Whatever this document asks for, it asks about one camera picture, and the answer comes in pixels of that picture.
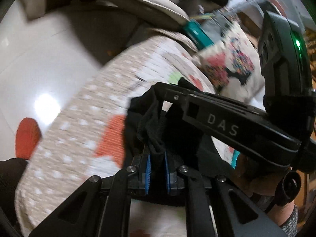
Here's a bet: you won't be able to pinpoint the person's leg in black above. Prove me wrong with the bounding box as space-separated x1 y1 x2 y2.
0 158 28 230

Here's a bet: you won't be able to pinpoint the person's right hand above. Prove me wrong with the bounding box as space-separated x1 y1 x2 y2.
236 153 282 211

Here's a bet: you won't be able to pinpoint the white colourful printed cloth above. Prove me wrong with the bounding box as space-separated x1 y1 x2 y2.
194 21 266 103

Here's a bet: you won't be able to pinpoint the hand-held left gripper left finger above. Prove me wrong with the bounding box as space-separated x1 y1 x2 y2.
28 151 152 237

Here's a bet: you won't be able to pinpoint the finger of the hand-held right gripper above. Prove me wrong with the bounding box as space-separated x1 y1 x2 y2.
152 83 192 115

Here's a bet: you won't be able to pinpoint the black pants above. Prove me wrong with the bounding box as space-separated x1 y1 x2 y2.
123 77 239 208

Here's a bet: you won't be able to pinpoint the teal box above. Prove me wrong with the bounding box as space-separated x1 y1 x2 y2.
183 21 215 51

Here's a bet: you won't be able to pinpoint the beige cushion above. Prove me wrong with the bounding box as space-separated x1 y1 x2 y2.
97 0 189 26

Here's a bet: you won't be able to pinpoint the person's right forearm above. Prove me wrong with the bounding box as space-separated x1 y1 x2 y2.
268 201 300 237

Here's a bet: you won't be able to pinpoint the orange slipper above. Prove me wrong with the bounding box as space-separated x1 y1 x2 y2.
15 118 42 159

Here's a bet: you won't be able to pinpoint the beige dotted printed blanket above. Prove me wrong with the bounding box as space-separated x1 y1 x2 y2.
15 36 247 237

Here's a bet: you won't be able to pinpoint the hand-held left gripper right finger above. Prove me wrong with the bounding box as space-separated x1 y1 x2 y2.
164 151 288 237

